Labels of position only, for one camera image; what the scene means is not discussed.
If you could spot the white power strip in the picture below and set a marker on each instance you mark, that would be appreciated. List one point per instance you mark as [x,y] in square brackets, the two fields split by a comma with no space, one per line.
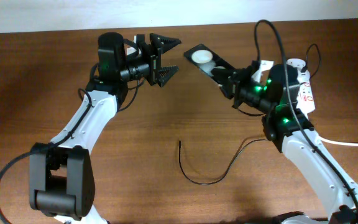
[305,100]

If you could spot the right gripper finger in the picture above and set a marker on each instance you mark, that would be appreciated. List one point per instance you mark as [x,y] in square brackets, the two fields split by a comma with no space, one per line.
[223,75]
[226,91]

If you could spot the black smartphone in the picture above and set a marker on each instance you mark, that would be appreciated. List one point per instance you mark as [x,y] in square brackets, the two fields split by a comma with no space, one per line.
[206,60]

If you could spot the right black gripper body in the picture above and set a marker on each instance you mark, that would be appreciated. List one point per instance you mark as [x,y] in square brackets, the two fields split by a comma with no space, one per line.
[247,90]

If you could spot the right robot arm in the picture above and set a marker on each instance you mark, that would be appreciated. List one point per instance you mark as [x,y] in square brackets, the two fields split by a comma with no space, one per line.
[291,131]

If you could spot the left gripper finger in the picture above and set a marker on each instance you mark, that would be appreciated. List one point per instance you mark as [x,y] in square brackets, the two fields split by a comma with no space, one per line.
[165,73]
[163,44]

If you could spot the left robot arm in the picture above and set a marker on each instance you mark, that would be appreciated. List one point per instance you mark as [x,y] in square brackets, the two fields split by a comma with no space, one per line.
[61,180]

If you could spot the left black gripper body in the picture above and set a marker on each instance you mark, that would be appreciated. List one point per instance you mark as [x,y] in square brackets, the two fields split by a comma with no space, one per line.
[153,56]

